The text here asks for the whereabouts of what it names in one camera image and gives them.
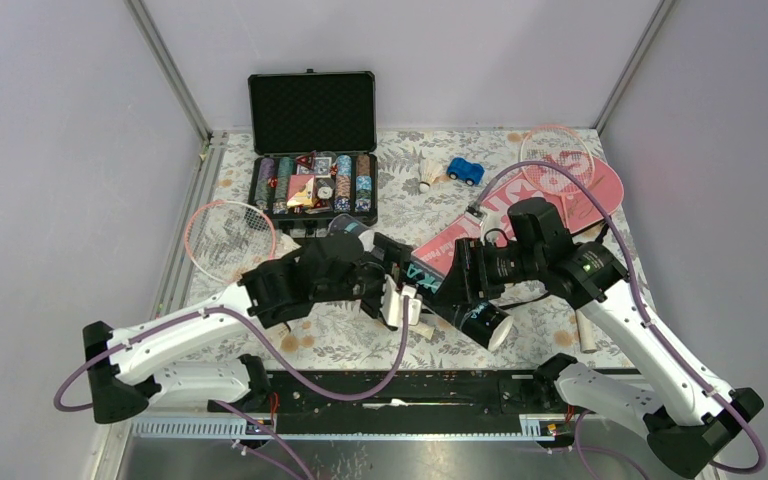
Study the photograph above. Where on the pink racket bag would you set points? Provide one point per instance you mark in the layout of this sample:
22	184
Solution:
512	187

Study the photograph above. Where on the white shuttlecock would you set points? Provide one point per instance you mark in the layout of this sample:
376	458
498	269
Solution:
285	245
429	171

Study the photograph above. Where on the black poker chip case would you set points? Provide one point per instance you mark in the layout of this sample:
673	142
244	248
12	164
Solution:
315	137

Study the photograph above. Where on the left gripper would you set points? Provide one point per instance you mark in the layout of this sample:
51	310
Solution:
396	256

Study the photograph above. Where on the blue toy car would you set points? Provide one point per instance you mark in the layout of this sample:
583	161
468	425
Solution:
463	170

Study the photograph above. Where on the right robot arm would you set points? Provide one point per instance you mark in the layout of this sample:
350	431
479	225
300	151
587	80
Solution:
686	414

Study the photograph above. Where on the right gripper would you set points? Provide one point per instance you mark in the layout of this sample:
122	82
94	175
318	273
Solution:
469	279

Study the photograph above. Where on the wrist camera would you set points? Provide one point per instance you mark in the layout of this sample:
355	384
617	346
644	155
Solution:
401	305
486	223

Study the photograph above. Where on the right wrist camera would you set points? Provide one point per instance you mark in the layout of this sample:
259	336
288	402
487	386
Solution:
486	223

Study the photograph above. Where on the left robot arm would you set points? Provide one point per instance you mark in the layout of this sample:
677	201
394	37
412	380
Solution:
131	369

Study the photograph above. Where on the pink racket on left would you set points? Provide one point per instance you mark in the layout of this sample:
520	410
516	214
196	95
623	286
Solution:
233	243

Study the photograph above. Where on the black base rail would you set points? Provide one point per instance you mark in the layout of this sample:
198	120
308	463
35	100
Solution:
414	402

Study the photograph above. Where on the pink racket on bag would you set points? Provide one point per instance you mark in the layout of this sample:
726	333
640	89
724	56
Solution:
564	148

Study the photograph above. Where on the black shuttlecock tube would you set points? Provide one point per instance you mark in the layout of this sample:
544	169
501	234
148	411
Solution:
484	323

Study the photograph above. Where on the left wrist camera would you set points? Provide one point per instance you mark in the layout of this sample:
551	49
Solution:
401	305

